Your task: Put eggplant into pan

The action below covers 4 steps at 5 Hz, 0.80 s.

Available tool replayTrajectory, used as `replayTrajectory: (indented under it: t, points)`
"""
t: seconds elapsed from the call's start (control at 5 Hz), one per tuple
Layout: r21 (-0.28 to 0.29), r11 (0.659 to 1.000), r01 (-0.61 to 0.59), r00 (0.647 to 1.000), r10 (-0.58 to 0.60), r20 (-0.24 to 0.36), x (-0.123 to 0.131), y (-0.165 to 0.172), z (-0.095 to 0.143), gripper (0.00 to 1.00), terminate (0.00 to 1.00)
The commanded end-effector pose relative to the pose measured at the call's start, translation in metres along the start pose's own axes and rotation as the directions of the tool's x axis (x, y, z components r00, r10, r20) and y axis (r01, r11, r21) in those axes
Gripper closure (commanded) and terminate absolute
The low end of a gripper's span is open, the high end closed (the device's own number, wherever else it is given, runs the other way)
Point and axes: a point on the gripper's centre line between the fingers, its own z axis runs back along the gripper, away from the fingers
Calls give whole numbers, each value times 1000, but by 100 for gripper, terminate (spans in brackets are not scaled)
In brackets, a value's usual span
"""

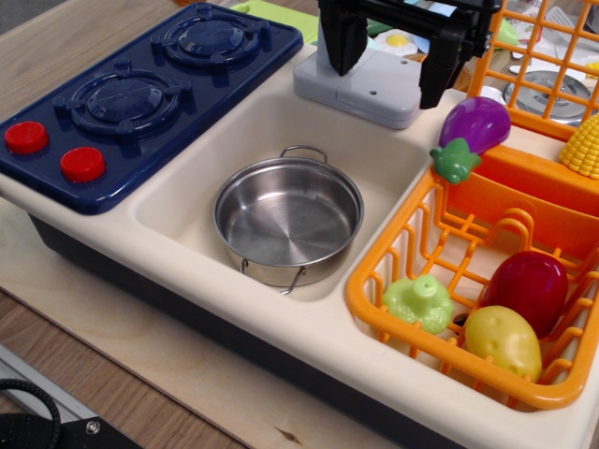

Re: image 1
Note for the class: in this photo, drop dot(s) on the navy blue toy stove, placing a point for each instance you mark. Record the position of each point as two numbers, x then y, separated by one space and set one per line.
148 101

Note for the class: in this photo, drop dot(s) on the toy fried egg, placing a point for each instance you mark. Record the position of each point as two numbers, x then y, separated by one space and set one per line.
397 42

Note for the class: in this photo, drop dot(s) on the red stove knob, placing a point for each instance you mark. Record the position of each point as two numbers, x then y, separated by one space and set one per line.
26 137
83 164

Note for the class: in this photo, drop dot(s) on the dark red toy fruit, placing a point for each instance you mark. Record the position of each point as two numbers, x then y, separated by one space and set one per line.
532 284

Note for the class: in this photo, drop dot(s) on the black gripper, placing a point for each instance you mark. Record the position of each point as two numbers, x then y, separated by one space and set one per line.
453 39

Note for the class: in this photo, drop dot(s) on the black metal bracket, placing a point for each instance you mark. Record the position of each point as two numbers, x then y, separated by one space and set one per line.
19 430

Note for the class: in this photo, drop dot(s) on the beige toy sink unit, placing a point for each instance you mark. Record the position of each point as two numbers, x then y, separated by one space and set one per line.
352 247

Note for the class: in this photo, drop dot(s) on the grey toy faucet base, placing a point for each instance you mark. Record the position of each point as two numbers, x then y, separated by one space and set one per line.
381 87

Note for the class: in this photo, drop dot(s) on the silver pot lid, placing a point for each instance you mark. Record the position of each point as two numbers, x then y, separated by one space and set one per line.
535 99

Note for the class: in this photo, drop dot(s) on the green cutting board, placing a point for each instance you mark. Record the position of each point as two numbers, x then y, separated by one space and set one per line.
306 23

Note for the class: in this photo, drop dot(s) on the yellow toy potato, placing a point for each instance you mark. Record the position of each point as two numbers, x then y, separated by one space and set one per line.
505 336

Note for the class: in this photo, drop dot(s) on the light green toy vegetable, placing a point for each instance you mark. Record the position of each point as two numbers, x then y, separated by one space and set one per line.
423 299

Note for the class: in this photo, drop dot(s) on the red stove knob left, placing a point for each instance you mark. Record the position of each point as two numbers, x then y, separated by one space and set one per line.
26 137

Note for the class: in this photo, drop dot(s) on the purple toy eggplant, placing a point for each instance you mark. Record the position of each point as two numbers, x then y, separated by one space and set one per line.
475 125

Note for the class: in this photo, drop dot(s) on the orange plastic dish rack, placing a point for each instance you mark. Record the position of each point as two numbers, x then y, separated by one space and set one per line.
520 199

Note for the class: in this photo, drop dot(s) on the red stove knob right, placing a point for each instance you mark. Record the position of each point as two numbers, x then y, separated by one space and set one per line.
83 164

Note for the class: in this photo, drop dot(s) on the yellow toy corn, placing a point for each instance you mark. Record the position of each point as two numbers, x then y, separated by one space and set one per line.
580 153

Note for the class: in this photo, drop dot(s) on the stainless steel pan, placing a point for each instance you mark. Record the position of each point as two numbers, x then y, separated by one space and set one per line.
290 220

